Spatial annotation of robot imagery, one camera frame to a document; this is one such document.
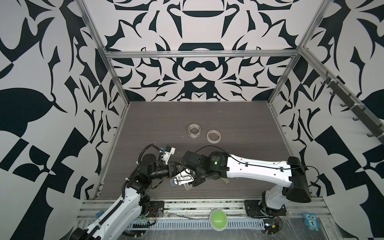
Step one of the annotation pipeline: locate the blue owl number tag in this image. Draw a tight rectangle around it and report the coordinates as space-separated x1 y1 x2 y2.
302 213 320 232

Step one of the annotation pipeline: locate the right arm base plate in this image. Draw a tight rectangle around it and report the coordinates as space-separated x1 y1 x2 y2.
244 200 287 219

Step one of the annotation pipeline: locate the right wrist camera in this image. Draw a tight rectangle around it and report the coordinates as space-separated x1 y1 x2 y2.
169 171 195 188

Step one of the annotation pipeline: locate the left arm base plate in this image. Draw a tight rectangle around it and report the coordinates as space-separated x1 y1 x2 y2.
142 201 165 218

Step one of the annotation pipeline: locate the clear tape roll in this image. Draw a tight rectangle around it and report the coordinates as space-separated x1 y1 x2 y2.
188 123 201 139

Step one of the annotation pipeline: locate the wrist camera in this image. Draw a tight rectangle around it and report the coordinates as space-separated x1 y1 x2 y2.
160 146 176 165
169 171 195 188

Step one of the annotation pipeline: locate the remote battery cover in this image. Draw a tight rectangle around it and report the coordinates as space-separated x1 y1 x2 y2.
221 178 230 185

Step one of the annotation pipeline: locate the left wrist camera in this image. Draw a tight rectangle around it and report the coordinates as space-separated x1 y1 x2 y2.
160 146 176 165

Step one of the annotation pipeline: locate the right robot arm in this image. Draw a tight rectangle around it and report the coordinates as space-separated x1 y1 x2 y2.
170 152 312 217

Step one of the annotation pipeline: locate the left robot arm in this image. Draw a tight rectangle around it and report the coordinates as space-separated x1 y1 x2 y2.
70 148 177 240

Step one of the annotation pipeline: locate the black wall hook rail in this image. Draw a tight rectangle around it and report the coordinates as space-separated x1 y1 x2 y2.
322 71 384 145

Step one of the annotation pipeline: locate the white slotted cable duct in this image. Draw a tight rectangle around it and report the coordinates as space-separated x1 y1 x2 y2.
127 219 265 231

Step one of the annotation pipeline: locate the green push button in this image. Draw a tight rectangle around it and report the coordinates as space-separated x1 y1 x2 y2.
209 209 228 231

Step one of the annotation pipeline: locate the beige masking tape roll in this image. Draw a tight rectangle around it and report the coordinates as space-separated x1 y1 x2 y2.
207 130 222 144

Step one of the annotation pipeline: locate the small electronics board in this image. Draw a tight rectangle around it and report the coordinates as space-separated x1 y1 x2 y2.
263 218 283 235

